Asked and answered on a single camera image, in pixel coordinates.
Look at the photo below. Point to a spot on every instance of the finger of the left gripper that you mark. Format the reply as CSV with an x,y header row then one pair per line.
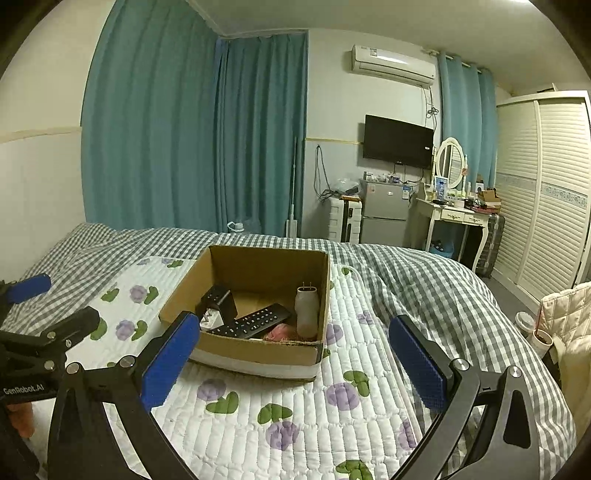
x,y
19,292

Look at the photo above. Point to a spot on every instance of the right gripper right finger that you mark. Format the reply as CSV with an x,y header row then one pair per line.
x,y
448,387

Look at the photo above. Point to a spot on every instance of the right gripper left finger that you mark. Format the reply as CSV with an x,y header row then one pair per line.
x,y
137,384

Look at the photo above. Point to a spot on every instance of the white plug charger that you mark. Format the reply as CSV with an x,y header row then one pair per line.
x,y
212,319

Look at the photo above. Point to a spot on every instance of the dark grey power adapter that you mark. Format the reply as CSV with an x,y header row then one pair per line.
x,y
219,298

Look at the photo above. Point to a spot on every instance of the black remote control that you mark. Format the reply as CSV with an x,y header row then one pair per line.
x,y
255,324

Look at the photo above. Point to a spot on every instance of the red patterned booklet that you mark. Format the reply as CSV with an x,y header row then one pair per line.
x,y
282,333

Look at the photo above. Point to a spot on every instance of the white handheld device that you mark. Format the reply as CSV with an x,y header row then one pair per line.
x,y
307,305

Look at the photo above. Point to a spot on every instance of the grey checked bed blanket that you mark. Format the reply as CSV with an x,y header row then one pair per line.
x,y
446,301

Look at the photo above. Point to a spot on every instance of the white floral quilted mat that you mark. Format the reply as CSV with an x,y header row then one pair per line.
x,y
355,420

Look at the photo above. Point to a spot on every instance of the brown cardboard box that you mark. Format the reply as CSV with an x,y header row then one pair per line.
x,y
257,278

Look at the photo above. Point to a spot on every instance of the cream jacket at right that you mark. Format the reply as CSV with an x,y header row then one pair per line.
x,y
566,317

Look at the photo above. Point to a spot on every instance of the blue basket under table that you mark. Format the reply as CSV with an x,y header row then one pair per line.
x,y
444,248

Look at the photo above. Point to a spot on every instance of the clear water jug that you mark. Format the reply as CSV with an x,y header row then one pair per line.
x,y
236,227

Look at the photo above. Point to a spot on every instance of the white dressing table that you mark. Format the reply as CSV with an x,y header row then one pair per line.
x,y
427,215

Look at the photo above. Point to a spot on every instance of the silver mini fridge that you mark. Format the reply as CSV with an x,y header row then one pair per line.
x,y
386,208

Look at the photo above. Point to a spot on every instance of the white suitcase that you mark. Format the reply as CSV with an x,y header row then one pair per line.
x,y
345,219

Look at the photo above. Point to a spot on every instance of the oval vanity mirror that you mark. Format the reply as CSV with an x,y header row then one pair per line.
x,y
451,163

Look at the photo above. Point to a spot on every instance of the teal curtain left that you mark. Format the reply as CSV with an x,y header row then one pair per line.
x,y
182,128

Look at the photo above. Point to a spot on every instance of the teal curtain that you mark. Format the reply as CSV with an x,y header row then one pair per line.
x,y
469,114
182,128

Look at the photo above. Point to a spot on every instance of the white louvred wardrobe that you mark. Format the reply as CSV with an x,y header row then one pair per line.
x,y
543,179

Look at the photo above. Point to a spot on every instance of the teal curtain right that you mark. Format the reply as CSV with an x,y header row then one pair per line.
x,y
469,114

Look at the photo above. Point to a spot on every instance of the white air conditioner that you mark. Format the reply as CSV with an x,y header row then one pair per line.
x,y
387,64

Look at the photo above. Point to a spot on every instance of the black wall television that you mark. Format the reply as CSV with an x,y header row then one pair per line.
x,y
398,142

